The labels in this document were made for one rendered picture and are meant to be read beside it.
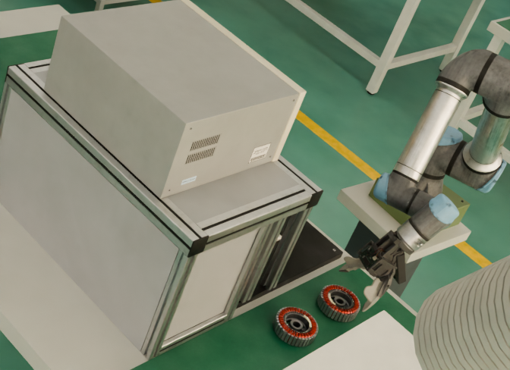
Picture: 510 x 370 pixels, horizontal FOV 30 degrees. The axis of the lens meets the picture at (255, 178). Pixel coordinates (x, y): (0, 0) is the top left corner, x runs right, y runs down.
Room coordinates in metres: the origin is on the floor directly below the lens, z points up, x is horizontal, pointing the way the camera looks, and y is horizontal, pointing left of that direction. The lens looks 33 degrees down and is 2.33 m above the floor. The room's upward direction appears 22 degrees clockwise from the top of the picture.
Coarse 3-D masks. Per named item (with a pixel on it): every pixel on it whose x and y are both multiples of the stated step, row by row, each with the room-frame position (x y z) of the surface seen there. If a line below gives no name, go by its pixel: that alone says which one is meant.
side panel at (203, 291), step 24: (240, 240) 1.72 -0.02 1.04; (264, 240) 1.79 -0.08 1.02; (192, 264) 1.57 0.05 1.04; (216, 264) 1.68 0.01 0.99; (240, 264) 1.76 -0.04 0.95; (168, 288) 1.57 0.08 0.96; (192, 288) 1.63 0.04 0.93; (216, 288) 1.71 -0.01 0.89; (240, 288) 1.77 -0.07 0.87; (168, 312) 1.56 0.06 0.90; (192, 312) 1.66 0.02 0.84; (216, 312) 1.75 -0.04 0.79; (168, 336) 1.61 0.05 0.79; (192, 336) 1.67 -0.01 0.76
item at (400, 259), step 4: (404, 252) 2.04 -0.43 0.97; (396, 256) 2.02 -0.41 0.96; (400, 256) 2.03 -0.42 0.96; (404, 256) 2.03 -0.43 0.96; (396, 260) 2.03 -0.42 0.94; (400, 260) 2.03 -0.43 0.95; (404, 260) 2.04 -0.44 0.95; (396, 264) 2.03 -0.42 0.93; (400, 264) 2.03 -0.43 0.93; (404, 264) 2.04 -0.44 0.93; (400, 268) 2.04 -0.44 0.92; (404, 268) 2.04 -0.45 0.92; (396, 272) 2.04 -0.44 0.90; (400, 272) 2.04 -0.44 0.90; (404, 272) 2.05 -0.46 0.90; (396, 276) 2.05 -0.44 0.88; (400, 276) 2.04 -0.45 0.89; (404, 276) 2.05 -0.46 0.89; (396, 280) 2.05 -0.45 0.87; (400, 280) 2.05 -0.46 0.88; (404, 280) 2.05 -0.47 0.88
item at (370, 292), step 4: (376, 280) 1.98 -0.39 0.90; (372, 284) 1.97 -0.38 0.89; (376, 284) 1.97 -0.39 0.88; (380, 284) 1.98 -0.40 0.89; (368, 288) 1.95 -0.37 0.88; (372, 288) 1.96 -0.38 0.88; (376, 288) 1.97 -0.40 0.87; (364, 292) 1.94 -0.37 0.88; (368, 292) 1.95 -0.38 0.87; (372, 292) 1.96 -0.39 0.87; (376, 292) 1.96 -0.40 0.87; (368, 296) 1.94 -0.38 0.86; (372, 296) 1.95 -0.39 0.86; (376, 296) 1.95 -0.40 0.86; (368, 300) 1.95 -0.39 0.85; (372, 300) 1.95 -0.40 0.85; (376, 300) 1.95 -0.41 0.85; (364, 304) 1.95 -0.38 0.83; (368, 304) 1.94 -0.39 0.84; (372, 304) 1.95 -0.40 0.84; (364, 308) 1.94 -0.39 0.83; (368, 308) 1.94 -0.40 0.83
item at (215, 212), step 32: (32, 64) 1.96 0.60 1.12; (32, 96) 1.85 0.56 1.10; (64, 128) 1.79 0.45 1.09; (96, 160) 1.73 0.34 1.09; (128, 192) 1.66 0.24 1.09; (192, 192) 1.72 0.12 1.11; (224, 192) 1.77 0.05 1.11; (256, 192) 1.81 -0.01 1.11; (288, 192) 1.87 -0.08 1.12; (320, 192) 1.92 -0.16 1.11; (160, 224) 1.61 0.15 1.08; (192, 224) 1.61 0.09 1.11; (224, 224) 1.65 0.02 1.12; (256, 224) 1.73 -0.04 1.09
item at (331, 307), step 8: (328, 288) 2.01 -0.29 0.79; (336, 288) 2.03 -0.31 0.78; (344, 288) 2.04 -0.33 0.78; (320, 296) 1.97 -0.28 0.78; (328, 296) 1.98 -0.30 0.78; (336, 296) 2.00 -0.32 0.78; (344, 296) 2.02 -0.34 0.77; (352, 296) 2.02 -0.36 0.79; (320, 304) 1.96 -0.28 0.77; (328, 304) 1.95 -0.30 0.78; (336, 304) 1.98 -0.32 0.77; (344, 304) 1.98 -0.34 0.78; (352, 304) 1.99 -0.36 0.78; (328, 312) 1.94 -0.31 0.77; (336, 312) 1.94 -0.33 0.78; (344, 312) 1.94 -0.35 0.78; (352, 312) 1.96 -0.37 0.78; (336, 320) 1.94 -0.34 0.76; (344, 320) 1.94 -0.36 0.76
